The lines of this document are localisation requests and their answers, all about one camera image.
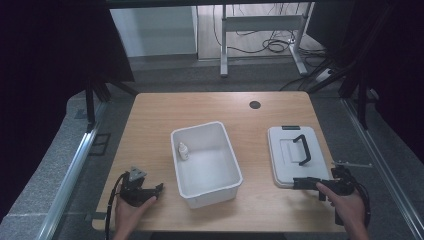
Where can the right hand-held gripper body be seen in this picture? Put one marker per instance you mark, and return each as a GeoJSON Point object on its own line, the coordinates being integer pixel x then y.
{"type": "Point", "coordinates": [341, 181]}

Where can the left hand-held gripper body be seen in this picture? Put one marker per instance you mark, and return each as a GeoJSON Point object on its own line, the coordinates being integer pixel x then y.
{"type": "Point", "coordinates": [132, 191]}

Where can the white plastic storage bin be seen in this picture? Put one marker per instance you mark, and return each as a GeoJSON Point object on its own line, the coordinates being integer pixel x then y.
{"type": "Point", "coordinates": [206, 166]}

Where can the person's left hand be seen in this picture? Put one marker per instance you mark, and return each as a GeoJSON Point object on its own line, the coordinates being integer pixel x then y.
{"type": "Point", "coordinates": [128, 215]}

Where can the person's right hand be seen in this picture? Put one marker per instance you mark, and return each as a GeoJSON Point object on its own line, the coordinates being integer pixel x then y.
{"type": "Point", "coordinates": [346, 208]}

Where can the small white bottle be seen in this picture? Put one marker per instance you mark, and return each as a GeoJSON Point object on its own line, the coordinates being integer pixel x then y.
{"type": "Point", "coordinates": [183, 152]}

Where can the black metal stand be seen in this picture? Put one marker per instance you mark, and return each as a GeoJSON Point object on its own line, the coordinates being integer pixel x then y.
{"type": "Point", "coordinates": [90, 106]}
{"type": "Point", "coordinates": [361, 100]}

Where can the black round desk grommet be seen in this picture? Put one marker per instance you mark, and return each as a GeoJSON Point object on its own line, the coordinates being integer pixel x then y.
{"type": "Point", "coordinates": [255, 104]}

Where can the white power strip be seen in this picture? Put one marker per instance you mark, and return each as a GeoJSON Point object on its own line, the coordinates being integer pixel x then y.
{"type": "Point", "coordinates": [324, 75]}

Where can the aluminium rail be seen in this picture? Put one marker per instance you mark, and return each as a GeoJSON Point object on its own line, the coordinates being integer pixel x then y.
{"type": "Point", "coordinates": [383, 166]}
{"type": "Point", "coordinates": [68, 183]}

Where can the white metal desk frame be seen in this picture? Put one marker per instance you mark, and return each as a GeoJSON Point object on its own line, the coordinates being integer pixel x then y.
{"type": "Point", "coordinates": [263, 23]}

